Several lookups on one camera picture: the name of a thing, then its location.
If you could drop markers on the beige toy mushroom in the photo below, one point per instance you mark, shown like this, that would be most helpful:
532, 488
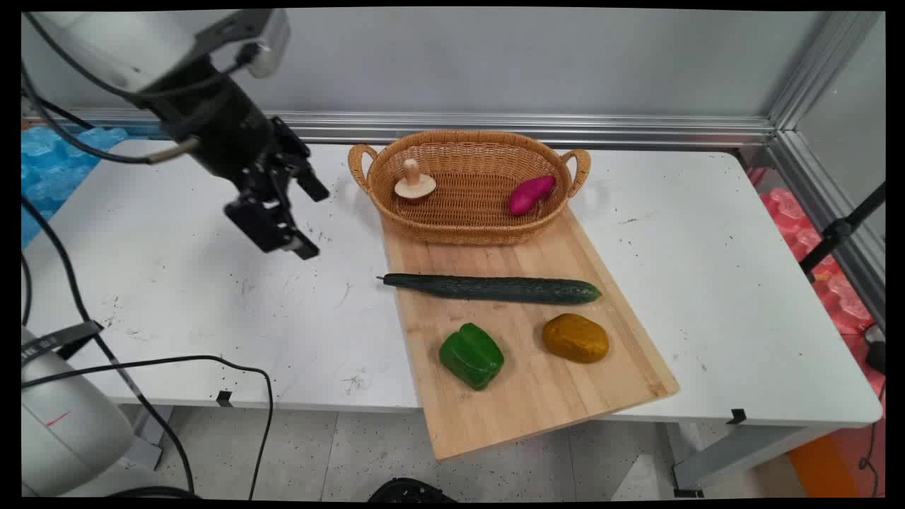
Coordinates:
414, 185

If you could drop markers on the woven wicker basket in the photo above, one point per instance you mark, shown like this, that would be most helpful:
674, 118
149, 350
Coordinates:
466, 215

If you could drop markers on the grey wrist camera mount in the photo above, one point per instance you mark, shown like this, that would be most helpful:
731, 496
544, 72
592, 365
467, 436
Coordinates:
269, 42

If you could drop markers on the aluminium side frame rail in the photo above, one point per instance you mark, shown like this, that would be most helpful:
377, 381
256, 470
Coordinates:
834, 205

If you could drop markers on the green toy bell pepper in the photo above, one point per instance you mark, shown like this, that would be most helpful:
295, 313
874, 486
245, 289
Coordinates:
472, 357

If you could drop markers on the pink foam mat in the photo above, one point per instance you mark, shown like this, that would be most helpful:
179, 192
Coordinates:
845, 300

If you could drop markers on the small black tape piece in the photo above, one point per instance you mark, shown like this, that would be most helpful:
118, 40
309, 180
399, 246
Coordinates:
224, 398
737, 416

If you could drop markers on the long dark green cucumber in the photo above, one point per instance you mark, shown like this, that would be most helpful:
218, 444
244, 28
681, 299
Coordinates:
495, 288

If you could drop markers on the orange floor mat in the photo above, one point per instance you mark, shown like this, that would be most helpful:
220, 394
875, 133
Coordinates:
824, 466

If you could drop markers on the blue foam mat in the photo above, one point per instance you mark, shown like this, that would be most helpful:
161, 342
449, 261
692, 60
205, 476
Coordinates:
53, 173

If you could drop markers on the grey table leg frame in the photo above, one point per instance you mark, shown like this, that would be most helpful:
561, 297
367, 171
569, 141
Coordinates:
735, 452

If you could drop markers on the brown toy potato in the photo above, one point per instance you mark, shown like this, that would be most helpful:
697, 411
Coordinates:
576, 339

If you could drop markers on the small black device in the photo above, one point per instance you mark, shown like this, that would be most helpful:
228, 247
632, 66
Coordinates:
877, 350

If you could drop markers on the black tripod stand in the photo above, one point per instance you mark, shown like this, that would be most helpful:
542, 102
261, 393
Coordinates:
838, 230

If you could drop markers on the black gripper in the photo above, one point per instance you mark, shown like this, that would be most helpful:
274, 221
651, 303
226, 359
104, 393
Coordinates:
226, 134

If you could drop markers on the horizontal aluminium frame rail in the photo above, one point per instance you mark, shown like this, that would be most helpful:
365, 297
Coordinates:
495, 127

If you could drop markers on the aluminium frame corner post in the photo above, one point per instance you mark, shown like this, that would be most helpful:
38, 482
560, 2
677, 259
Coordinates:
824, 67

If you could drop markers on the round black floor object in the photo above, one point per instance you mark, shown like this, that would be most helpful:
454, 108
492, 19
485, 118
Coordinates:
410, 490

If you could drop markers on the wooden cutting board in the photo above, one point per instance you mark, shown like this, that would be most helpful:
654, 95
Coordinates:
537, 403

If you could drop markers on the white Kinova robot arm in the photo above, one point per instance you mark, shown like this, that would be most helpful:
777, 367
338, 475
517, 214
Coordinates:
78, 42

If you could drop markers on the purple toy sweet potato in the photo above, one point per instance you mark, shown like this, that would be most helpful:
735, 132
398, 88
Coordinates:
530, 194

